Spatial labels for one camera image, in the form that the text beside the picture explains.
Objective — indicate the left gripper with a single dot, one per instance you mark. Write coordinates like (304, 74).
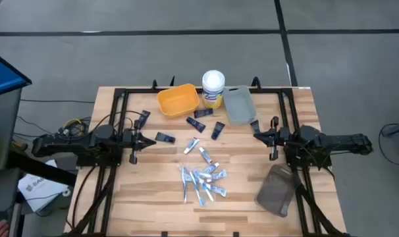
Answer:
(132, 140)

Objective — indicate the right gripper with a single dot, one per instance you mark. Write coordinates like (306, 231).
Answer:
(281, 138)

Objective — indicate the plastic toothbrush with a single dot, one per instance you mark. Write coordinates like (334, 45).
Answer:
(206, 191)
(184, 184)
(196, 189)

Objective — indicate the Lysol wipes canister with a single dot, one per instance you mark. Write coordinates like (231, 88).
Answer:
(213, 84)

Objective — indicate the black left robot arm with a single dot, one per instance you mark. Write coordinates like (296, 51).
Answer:
(71, 141)

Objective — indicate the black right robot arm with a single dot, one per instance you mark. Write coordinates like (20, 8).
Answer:
(344, 141)

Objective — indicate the gray plastic bin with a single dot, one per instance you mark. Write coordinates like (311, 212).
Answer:
(239, 105)

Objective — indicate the yellow plastic bin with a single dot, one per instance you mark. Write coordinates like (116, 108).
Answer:
(178, 100)

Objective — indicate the white tape roll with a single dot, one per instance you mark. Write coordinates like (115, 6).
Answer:
(66, 192)

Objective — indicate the black beam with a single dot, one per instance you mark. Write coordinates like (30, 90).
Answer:
(41, 169)

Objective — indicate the white paper on floor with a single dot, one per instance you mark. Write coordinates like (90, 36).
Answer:
(38, 194)

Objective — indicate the gray chair base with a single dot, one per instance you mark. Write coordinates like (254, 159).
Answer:
(397, 130)

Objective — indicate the blue screen monitor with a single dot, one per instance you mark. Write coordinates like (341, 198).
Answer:
(2, 75)

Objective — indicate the black aluminium table frame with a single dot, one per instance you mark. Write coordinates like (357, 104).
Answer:
(143, 89)

